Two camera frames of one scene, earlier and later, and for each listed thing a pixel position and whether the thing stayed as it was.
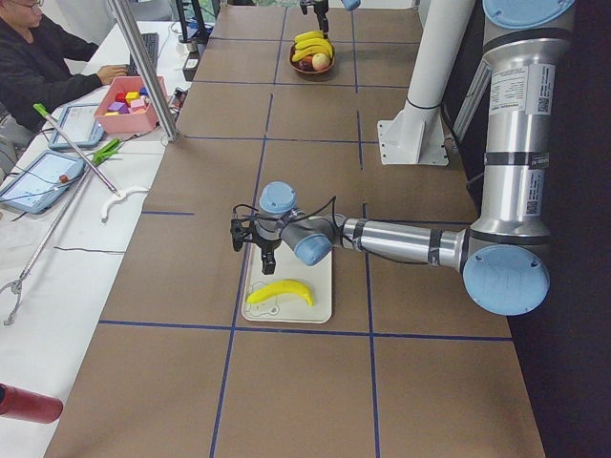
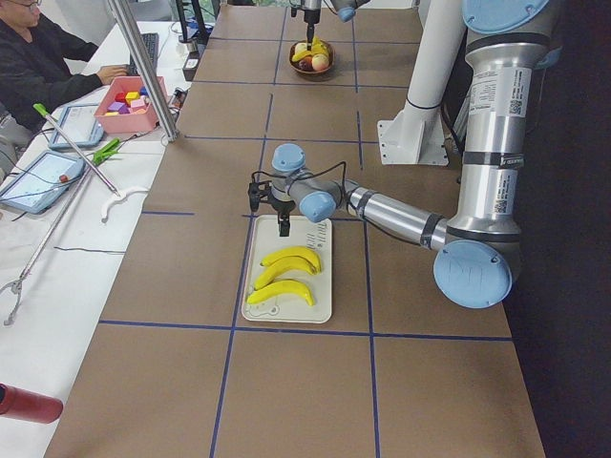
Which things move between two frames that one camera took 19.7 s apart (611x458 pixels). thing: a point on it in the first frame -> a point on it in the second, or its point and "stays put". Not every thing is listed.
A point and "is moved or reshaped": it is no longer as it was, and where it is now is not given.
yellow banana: (290, 286) stays put
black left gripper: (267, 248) -> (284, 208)
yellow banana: (311, 34) -> (281, 266)
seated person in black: (33, 68) stays put
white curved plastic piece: (119, 198) stays put
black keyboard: (150, 42) stays put
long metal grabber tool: (15, 284) stays put
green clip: (108, 150) stays put
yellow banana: (315, 42) is moved or reshaped
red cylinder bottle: (30, 406) stays put
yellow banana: (306, 52) stays put
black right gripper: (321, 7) -> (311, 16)
